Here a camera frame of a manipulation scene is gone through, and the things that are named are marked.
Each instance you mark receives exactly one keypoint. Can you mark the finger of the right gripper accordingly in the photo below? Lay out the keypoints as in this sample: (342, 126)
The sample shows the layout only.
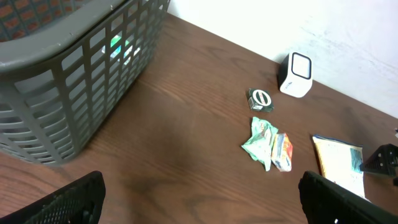
(383, 161)

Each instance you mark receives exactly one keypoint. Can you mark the white barcode scanner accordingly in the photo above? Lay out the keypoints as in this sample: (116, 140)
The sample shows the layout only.
(295, 75)

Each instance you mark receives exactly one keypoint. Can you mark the green round-label ointment box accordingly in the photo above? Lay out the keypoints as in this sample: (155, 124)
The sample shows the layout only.
(259, 100)

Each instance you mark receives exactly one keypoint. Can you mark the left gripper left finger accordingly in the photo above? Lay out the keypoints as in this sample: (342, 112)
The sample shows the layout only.
(78, 202)

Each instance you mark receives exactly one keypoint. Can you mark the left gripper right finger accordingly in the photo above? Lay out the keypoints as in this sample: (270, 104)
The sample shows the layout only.
(326, 202)

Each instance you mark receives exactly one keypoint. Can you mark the teal wet wipes pack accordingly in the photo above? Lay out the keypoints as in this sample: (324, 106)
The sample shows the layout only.
(259, 145)

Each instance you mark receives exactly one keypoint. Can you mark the grey plastic mesh basket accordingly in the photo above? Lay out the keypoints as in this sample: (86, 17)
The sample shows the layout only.
(65, 64)

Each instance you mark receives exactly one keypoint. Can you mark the small orange snack packet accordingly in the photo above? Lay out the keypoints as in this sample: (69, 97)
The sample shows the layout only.
(282, 153)

